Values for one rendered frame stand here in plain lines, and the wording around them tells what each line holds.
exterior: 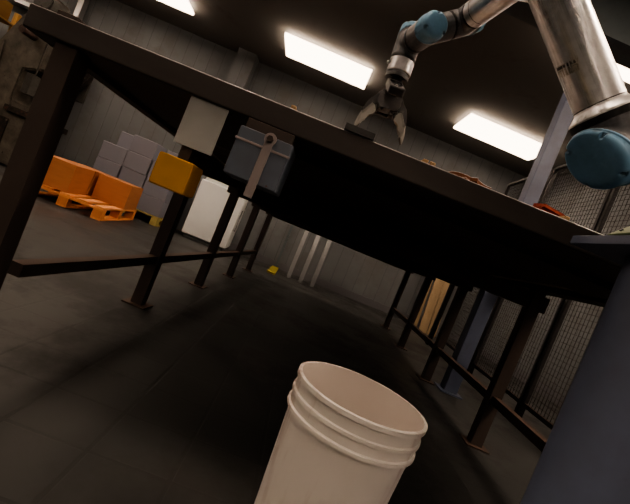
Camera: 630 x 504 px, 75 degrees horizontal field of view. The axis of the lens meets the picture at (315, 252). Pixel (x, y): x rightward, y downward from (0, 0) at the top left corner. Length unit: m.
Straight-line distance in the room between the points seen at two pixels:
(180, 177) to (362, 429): 0.69
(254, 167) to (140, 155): 5.33
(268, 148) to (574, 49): 0.63
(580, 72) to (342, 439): 0.79
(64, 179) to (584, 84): 4.59
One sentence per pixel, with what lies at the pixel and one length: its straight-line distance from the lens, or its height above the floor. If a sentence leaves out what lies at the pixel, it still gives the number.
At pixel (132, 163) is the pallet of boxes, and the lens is 6.31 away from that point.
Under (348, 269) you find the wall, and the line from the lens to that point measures 6.87.
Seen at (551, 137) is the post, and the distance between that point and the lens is 3.45.
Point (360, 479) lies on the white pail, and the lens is 0.88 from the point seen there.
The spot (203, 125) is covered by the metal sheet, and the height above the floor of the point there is 0.80.
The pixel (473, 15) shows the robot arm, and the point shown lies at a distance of 1.32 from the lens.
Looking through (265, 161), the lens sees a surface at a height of 0.77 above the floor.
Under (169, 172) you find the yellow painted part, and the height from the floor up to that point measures 0.66.
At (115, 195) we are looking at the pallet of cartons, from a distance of 5.34.
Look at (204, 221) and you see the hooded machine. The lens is 6.08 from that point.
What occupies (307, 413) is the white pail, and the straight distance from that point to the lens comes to 0.86.
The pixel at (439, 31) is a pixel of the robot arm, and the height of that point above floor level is 1.28.
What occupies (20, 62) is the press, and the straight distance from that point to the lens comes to 7.21.
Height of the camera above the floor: 0.64
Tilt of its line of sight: 1 degrees down
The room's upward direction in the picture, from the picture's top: 22 degrees clockwise
